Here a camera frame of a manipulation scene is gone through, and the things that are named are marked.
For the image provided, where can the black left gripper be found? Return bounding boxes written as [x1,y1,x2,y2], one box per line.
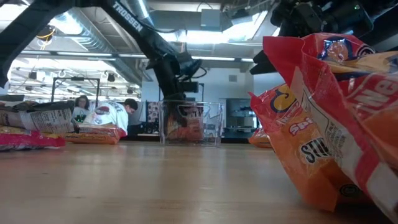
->
[155,60,189,128]

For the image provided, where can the beef ramen yellow red packet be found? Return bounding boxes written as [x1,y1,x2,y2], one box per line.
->
[0,126,66,152]

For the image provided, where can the shiny metal ventilation duct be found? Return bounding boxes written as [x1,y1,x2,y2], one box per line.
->
[127,0,155,27]

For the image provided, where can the black fire noodle packet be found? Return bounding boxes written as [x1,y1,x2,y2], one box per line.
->
[0,100,77,134]
[166,104,206,142]

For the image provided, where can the dark grey cabinet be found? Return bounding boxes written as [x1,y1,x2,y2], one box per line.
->
[129,102,147,135]

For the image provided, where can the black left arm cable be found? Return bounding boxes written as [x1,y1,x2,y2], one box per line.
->
[192,65,208,79]

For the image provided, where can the saucy noodles orange red packet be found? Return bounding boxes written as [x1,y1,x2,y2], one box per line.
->
[248,127,275,149]
[63,123,127,145]
[250,83,371,213]
[262,32,398,223]

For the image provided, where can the person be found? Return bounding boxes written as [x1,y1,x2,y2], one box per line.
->
[83,98,139,134]
[73,95,91,124]

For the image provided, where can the clear plastic bin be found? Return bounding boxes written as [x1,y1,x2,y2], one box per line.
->
[158,99,224,147]

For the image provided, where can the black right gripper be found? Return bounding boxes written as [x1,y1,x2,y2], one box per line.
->
[250,1,330,75]

